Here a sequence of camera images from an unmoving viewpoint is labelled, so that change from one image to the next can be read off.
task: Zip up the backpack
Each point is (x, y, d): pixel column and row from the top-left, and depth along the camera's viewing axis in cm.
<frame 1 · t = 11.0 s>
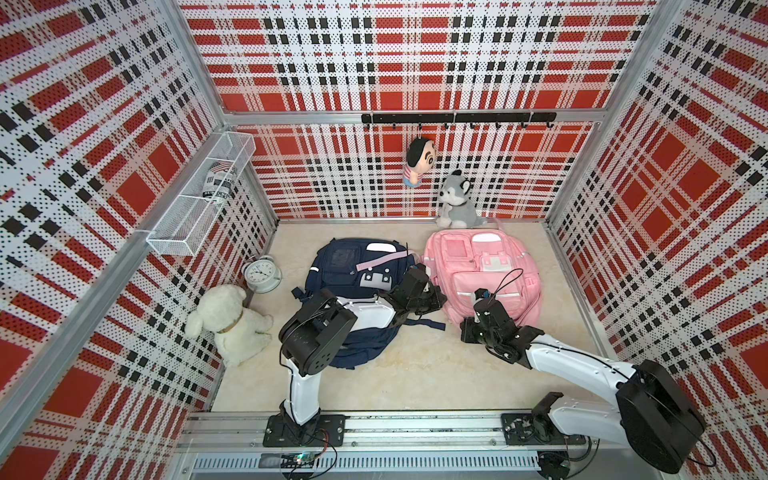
left hand: (452, 298, 91), fingers closed
right hand: (464, 325, 87), fingers closed
pink school backpack: (461, 261, 103), point 6 cm above the table
navy blue backpack: (355, 272, 102), point 4 cm above the table
grey white husky plush: (457, 210, 114), point 10 cm above the table
cream teddy bear plush: (239, 333, 82), point 11 cm above the table

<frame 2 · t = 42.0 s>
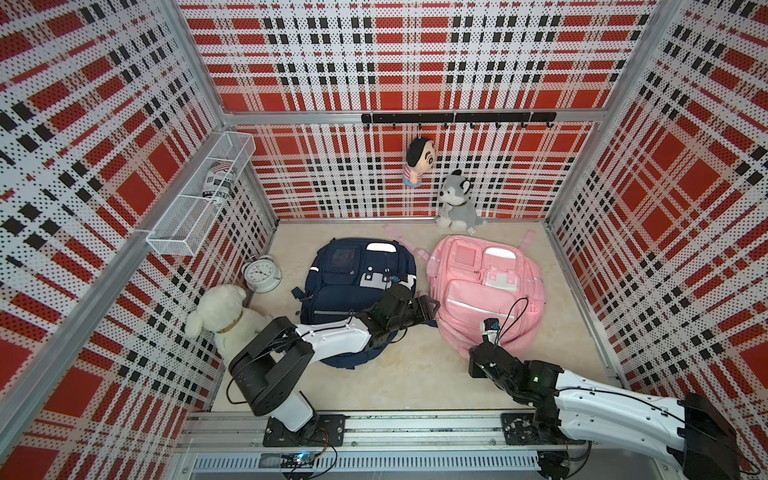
left hand: (439, 306, 85), fingers open
right hand: (474, 352, 82), fingers closed
pink school backpack: (477, 277, 100), point 5 cm above the table
the other named things where they were.

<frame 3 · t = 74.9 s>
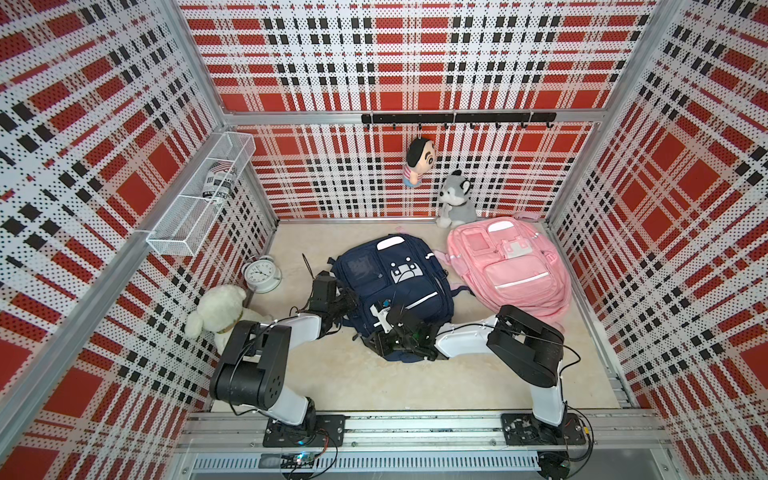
left hand: (361, 295, 96), fingers open
right hand: (373, 341, 87), fingers open
pink school backpack: (509, 262, 106), point 3 cm above the table
navy blue backpack: (395, 270, 103), point 4 cm above the table
the other named things where they were.

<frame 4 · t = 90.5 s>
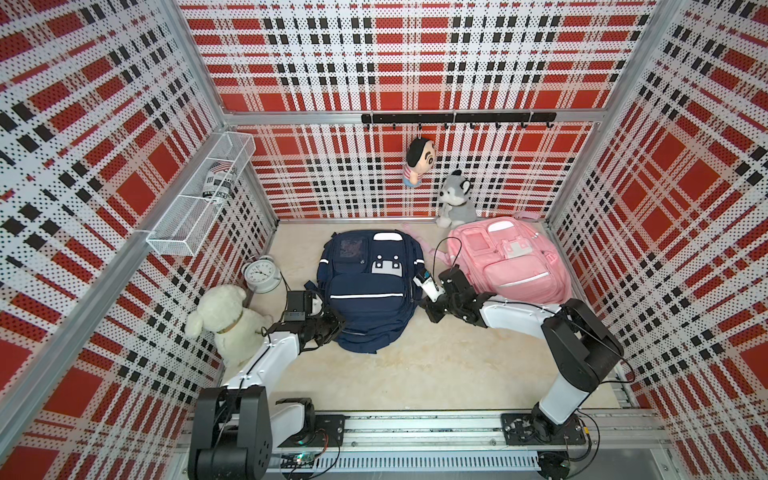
left hand: (353, 319, 87), fingers closed
right hand: (427, 300, 92), fingers closed
navy blue backpack: (369, 277, 101), point 5 cm above the table
the other named things where they were.

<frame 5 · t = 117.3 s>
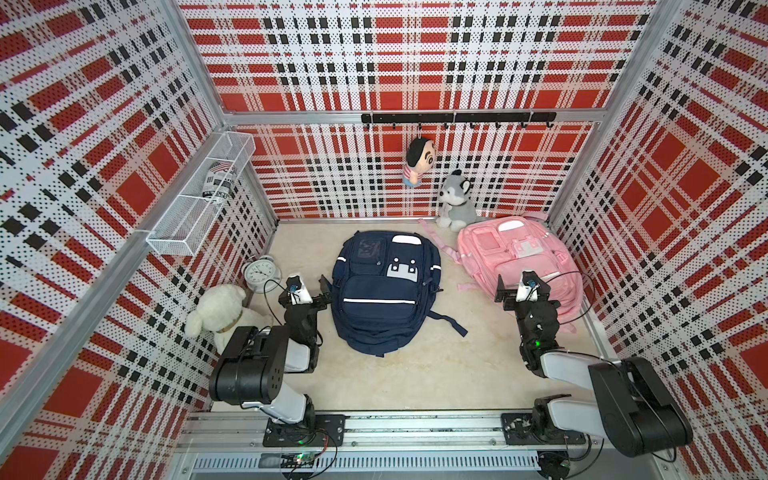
left hand: (313, 278, 90), fingers open
right hand: (520, 274, 86), fingers open
pink school backpack: (512, 245, 109), point 5 cm above the table
